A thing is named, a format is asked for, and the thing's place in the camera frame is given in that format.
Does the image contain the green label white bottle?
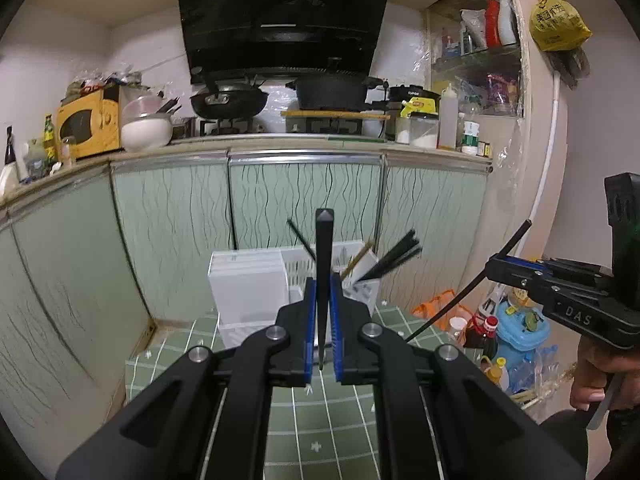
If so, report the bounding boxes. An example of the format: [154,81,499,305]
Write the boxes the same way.
[461,121,481,156]

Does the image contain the clear jar of white powder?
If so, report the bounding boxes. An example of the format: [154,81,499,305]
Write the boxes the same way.
[395,112,441,149]

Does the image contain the blue plastic container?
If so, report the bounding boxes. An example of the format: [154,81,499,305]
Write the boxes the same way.
[495,290,551,353]

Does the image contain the red plastic bottle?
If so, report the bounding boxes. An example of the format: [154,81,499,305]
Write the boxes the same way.
[486,0,502,47]

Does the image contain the pile of assorted packets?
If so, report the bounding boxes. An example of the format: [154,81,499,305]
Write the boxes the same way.
[62,67,146,98]

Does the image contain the row of green cabinet doors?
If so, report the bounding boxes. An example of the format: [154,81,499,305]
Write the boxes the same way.
[0,147,493,411]

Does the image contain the white wall pipe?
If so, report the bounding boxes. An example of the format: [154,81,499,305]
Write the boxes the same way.
[480,72,561,316]

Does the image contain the long wooden board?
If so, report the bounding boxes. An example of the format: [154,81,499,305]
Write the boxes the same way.
[281,109,392,121]

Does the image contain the black plastic bag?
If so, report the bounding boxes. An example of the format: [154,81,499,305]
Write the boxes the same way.
[547,46,592,92]

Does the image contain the white plastic bottle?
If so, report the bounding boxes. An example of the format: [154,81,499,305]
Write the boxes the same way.
[499,0,518,46]

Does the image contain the wooden chopstick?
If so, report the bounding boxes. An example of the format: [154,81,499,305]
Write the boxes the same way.
[341,241,375,278]

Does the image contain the white squeeze bottle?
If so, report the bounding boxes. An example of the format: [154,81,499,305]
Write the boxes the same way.
[439,83,460,150]

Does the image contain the black range hood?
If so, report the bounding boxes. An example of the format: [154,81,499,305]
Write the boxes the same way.
[176,0,393,83]

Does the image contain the white plastic utensil holder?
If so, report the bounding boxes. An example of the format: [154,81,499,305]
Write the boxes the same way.
[207,241,381,351]

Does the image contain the yellow plastic bag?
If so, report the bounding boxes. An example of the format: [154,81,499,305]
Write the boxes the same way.
[530,0,593,52]

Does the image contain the black cooking pot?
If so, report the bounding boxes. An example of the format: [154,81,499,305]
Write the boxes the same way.
[285,57,386,111]

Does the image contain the green checked tablecloth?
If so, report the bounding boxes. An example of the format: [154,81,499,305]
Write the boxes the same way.
[125,302,481,480]

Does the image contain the clear plastic water bottle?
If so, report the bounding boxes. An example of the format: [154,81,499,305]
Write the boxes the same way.
[507,345,558,393]

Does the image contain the green glass bottle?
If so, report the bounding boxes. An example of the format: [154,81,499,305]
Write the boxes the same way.
[42,114,58,165]

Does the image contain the orange plastic bag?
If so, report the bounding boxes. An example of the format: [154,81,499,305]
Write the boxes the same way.
[412,289,473,331]

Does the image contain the black rice cooker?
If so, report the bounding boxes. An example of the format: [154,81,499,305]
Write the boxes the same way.
[389,84,442,111]

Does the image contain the person's right hand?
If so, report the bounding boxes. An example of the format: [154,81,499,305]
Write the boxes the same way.
[570,332,621,411]

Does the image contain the white bowl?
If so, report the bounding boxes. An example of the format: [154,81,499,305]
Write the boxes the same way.
[120,112,175,152]

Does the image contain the gas stove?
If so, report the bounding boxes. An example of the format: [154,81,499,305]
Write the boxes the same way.
[192,116,391,138]

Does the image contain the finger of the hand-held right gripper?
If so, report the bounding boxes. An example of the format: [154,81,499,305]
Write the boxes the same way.
[487,255,616,311]
[530,257,613,277]

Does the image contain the yellow microwave oven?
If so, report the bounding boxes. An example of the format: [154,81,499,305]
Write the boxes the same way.
[56,85,123,158]

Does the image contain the yellow cap oil bottle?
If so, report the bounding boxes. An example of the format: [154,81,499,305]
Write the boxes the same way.
[482,357,508,386]

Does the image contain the black wok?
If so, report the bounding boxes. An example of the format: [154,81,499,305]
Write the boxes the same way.
[190,77,271,120]

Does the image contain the glass wall shelf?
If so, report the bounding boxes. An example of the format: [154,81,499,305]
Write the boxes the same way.
[427,0,526,120]

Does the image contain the red cap soy sauce bottle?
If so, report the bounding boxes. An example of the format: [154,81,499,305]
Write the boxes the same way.
[465,316,501,358]

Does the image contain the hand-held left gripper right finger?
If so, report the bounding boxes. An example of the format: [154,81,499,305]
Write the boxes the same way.
[329,274,586,480]

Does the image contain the clear plastic bowl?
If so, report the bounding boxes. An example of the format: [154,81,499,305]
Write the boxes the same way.
[121,94,166,120]

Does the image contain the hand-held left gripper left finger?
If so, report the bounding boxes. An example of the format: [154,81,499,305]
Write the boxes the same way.
[55,277,319,480]

